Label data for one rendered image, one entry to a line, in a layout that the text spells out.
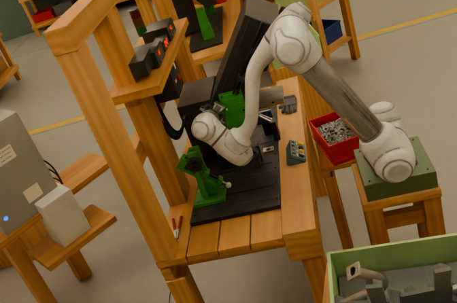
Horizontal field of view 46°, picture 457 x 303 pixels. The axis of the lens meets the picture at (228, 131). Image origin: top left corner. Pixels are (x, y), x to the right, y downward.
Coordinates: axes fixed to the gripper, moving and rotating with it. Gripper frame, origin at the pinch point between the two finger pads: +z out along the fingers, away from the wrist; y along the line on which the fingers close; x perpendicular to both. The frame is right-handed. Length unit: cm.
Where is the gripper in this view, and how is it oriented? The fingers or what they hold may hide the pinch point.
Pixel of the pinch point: (217, 109)
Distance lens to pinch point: 259.2
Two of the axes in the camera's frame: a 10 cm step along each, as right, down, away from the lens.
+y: -8.5, -5.2, -0.1
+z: 1.4, -2.6, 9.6
